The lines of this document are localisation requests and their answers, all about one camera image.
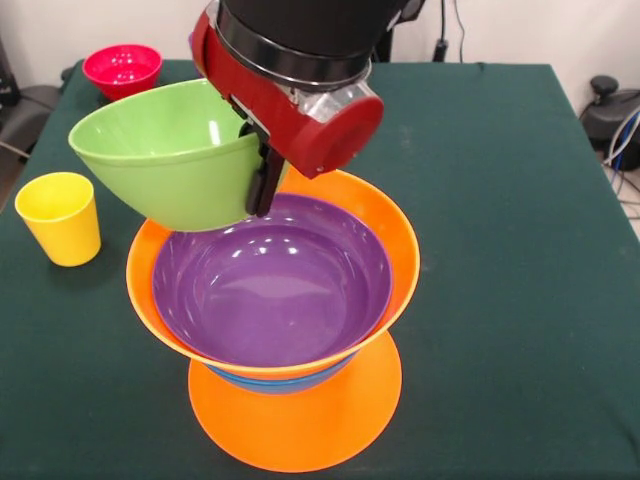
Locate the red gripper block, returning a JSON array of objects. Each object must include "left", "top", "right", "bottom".
[{"left": 191, "top": 9, "right": 386, "bottom": 217}]

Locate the green bowl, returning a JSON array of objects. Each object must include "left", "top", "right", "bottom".
[{"left": 67, "top": 78, "right": 291, "bottom": 233}]

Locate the wide purple bowl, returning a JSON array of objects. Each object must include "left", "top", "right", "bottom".
[{"left": 151, "top": 192, "right": 395, "bottom": 369}]

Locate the large orange bowl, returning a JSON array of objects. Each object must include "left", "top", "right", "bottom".
[
  {"left": 125, "top": 169, "right": 422, "bottom": 381},
  {"left": 187, "top": 329, "right": 403, "bottom": 474}
]

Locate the opaque blue bowl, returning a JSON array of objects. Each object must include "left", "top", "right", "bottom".
[{"left": 207, "top": 352, "right": 359, "bottom": 396}]

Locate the pink bowl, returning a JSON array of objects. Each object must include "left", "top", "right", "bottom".
[{"left": 81, "top": 43, "right": 164, "bottom": 101}]

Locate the yellow cup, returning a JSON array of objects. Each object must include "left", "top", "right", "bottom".
[{"left": 14, "top": 171, "right": 102, "bottom": 268}]

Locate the dark green tablecloth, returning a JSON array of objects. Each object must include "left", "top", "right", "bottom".
[{"left": 0, "top": 58, "right": 640, "bottom": 480}]

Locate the black wall cable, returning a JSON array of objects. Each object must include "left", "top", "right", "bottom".
[{"left": 433, "top": 0, "right": 486, "bottom": 69}]

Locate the bundle of floor cables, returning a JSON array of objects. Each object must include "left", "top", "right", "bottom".
[{"left": 602, "top": 110, "right": 640, "bottom": 206}]

